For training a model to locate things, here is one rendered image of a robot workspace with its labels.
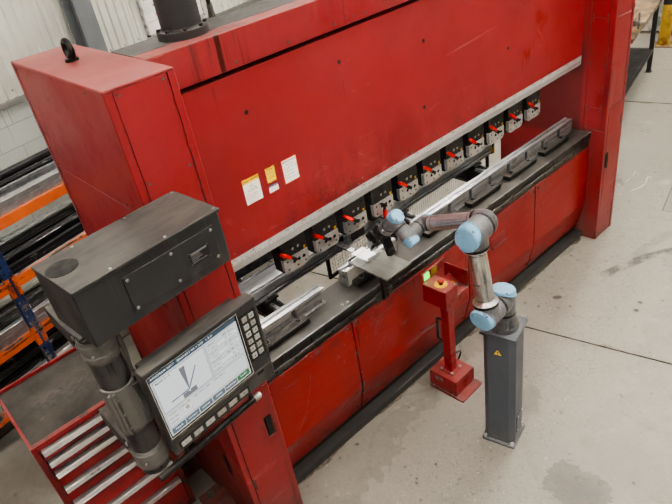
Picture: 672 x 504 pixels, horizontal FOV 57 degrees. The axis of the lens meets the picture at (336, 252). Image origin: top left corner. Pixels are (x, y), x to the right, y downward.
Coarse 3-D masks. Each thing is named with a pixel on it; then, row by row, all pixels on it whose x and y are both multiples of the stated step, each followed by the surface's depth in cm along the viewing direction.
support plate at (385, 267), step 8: (384, 256) 319; (392, 256) 318; (352, 264) 318; (360, 264) 317; (368, 264) 316; (376, 264) 314; (384, 264) 313; (392, 264) 312; (400, 264) 311; (408, 264) 310; (368, 272) 311; (376, 272) 309; (384, 272) 308; (392, 272) 306
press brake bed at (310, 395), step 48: (528, 192) 398; (576, 192) 447; (528, 240) 419; (336, 336) 311; (384, 336) 339; (432, 336) 378; (288, 384) 297; (336, 384) 323; (384, 384) 362; (288, 432) 309; (336, 432) 349
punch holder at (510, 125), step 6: (510, 108) 372; (516, 108) 376; (504, 114) 375; (516, 114) 379; (522, 114) 383; (504, 120) 377; (510, 120) 376; (504, 126) 379; (510, 126) 378; (516, 126) 382; (504, 132) 382; (510, 132) 380
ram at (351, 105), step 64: (448, 0) 304; (512, 0) 339; (576, 0) 384; (256, 64) 241; (320, 64) 262; (384, 64) 288; (448, 64) 319; (512, 64) 359; (576, 64) 410; (192, 128) 230; (256, 128) 250; (320, 128) 273; (384, 128) 302; (448, 128) 337; (320, 192) 286; (256, 256) 271
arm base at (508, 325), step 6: (504, 318) 286; (510, 318) 286; (516, 318) 289; (498, 324) 288; (504, 324) 287; (510, 324) 288; (516, 324) 289; (492, 330) 292; (498, 330) 289; (504, 330) 288; (510, 330) 288; (516, 330) 290
